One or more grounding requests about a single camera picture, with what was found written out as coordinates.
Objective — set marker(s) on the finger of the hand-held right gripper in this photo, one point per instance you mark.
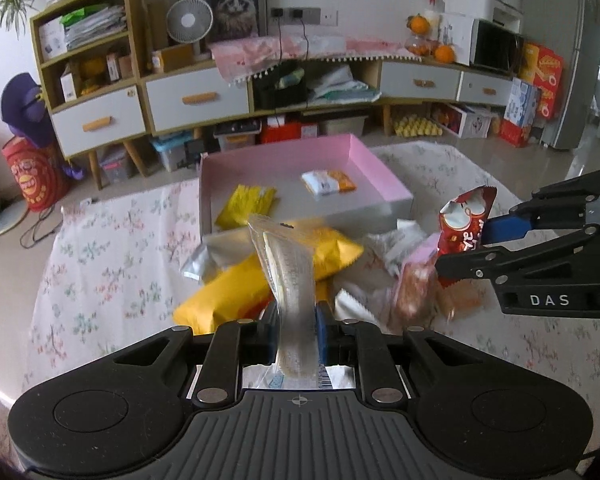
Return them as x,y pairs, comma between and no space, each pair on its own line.
507,227
480,265

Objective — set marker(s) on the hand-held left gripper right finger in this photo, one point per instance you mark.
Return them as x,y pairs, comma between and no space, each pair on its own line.
324,335

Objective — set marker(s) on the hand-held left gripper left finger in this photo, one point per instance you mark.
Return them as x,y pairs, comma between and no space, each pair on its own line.
269,337

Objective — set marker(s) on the red snack packet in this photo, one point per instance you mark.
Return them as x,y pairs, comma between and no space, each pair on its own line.
462,225

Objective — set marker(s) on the white zigzag-edged snack packet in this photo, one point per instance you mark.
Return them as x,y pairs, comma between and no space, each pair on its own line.
360,305

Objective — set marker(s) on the large yellow snack packet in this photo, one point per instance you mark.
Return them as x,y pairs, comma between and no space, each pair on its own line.
332,250
225,295

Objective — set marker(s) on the clear snack packet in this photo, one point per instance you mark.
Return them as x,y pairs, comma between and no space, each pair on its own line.
290,280

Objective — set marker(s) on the pink cracker packet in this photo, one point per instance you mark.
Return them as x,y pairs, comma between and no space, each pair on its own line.
415,290

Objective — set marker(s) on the silver yellow snack packet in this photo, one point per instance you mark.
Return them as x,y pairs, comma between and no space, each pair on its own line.
220,255

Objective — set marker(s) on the pink cardboard box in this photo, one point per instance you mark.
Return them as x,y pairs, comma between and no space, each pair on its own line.
265,167

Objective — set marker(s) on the white red toy box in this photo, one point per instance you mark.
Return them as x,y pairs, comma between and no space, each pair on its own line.
462,120

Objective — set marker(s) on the blue white carton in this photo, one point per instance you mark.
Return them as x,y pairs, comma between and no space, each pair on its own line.
522,102

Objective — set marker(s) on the flat yellow snack packet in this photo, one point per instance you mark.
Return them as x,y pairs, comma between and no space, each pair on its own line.
245,205

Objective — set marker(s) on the yellow egg tray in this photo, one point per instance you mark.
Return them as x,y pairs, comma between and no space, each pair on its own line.
417,126

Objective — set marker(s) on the orange white snack packet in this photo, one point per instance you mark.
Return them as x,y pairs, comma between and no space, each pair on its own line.
327,181

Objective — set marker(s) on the red yellow gift box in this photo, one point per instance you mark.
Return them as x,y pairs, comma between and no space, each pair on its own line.
542,75

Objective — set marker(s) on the silver refrigerator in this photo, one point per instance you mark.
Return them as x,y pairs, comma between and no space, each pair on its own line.
575,70

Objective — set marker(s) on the orange fruit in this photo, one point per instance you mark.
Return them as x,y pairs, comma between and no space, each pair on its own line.
418,24
443,53

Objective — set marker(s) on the long clear storage bin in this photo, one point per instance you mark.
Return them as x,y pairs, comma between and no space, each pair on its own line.
344,124

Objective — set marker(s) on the black device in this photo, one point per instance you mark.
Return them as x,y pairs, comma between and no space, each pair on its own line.
195,152

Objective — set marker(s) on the clear bin dark contents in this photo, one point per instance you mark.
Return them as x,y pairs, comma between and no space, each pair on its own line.
237,135

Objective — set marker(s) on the red flat box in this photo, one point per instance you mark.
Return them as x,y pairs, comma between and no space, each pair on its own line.
290,130

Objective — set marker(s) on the blue lidded storage bin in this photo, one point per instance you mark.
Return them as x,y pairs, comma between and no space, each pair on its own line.
172,150

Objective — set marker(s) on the folded teal cloths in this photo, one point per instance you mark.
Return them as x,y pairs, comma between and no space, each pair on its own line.
345,85

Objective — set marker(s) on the wooden tv cabinet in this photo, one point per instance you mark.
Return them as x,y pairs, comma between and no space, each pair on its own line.
370,60

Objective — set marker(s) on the white printer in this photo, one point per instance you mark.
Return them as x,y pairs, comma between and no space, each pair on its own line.
480,7

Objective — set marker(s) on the small clear storage bin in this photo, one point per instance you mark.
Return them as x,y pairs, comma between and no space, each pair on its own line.
116,162

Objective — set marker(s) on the pink fringed cloth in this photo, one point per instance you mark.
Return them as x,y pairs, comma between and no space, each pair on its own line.
250,55

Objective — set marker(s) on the round white board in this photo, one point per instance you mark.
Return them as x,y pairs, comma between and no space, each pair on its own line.
10,217

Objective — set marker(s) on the round red bag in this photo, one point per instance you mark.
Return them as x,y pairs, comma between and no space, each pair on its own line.
32,175

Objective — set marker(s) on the brown cardboard box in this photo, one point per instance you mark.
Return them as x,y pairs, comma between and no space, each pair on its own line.
172,57

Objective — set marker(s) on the small brown shelf boxes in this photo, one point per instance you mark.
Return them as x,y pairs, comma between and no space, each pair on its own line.
119,67

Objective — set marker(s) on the yellow shelf item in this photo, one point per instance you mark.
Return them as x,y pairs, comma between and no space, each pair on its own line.
92,75

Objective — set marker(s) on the white box on shelf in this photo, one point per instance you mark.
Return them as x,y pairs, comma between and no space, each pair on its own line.
70,87

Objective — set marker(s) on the small white desk fan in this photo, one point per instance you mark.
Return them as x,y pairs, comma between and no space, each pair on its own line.
190,20

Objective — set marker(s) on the framed cat picture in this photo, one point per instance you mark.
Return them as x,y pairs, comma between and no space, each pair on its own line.
235,7

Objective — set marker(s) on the purple plush toy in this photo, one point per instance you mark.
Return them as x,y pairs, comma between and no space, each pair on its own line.
27,105

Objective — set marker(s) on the wooden shelf cabinet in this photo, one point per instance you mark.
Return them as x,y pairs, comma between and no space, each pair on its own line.
130,20

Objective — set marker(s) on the large white fan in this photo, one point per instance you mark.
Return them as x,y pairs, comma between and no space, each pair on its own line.
155,5

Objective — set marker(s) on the stack of papers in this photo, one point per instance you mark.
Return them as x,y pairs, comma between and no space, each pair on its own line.
95,25

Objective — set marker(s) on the wall socket panel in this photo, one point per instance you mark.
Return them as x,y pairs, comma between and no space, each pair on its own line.
305,15

